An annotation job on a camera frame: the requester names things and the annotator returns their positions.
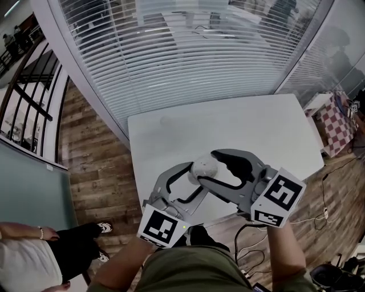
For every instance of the white power strip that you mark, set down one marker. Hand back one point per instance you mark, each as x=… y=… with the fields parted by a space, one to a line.
x=247 y=273
x=325 y=213

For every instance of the person's right forearm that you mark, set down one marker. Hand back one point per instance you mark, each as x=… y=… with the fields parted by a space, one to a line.
x=285 y=256

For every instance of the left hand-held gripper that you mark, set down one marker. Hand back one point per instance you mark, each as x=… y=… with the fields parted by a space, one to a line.
x=162 y=226

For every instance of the person's black trousers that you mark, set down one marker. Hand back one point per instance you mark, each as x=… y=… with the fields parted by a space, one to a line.
x=205 y=236

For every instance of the person's left forearm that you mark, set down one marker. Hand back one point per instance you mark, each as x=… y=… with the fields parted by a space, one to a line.
x=119 y=268

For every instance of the white office desk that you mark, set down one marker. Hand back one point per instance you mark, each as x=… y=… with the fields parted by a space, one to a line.
x=199 y=22

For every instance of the frosted glass door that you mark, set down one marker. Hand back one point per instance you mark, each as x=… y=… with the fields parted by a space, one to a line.
x=31 y=194

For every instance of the white chair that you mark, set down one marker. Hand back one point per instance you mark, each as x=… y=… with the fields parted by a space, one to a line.
x=315 y=104

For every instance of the black metal railing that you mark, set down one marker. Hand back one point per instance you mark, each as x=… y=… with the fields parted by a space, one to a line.
x=28 y=99

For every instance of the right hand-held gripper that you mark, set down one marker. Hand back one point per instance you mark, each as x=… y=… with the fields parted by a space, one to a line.
x=279 y=196

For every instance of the person's green shirt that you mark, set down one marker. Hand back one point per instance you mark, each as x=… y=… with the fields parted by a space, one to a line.
x=194 y=271

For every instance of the narrow white window blinds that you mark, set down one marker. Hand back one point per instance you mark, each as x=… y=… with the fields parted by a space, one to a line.
x=322 y=57

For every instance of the red checkered table cloth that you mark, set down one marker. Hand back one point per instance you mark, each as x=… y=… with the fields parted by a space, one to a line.
x=336 y=131

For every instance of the cotton swab container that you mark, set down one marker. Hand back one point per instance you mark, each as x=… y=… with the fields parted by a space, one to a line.
x=204 y=169

